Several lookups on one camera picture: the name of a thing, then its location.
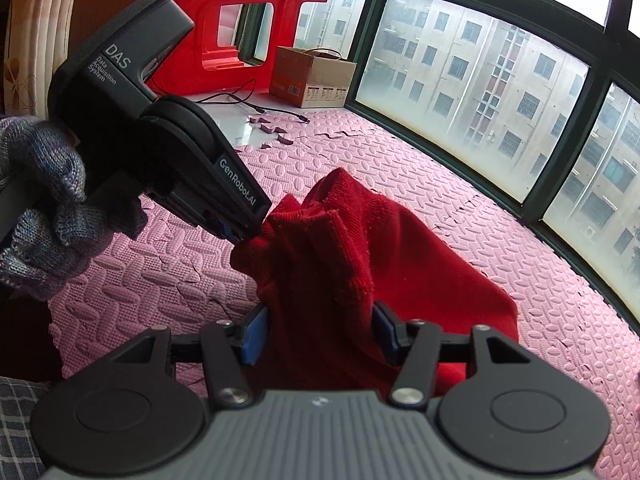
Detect red hooded sweatshirt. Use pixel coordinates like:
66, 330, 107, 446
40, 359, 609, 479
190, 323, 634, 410
230, 169, 518, 393

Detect grey knit gloved hand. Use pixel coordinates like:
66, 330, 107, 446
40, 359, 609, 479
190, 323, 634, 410
1, 116, 148, 301

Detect pink foam floor mat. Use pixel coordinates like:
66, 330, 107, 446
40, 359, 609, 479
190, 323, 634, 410
49, 110, 639, 479

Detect red plastic stool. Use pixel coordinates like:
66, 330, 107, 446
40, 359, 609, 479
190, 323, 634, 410
150, 0, 326, 96

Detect loose pink mat pieces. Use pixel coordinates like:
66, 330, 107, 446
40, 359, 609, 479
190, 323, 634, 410
243, 116, 294, 148

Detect brown cardboard box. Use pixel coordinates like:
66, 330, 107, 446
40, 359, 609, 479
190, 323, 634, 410
269, 47, 357, 108

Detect plaid trouser leg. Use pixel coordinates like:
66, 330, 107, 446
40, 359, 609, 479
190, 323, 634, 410
0, 377, 48, 480

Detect black cable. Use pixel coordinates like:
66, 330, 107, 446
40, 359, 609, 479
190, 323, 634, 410
192, 79, 312, 124

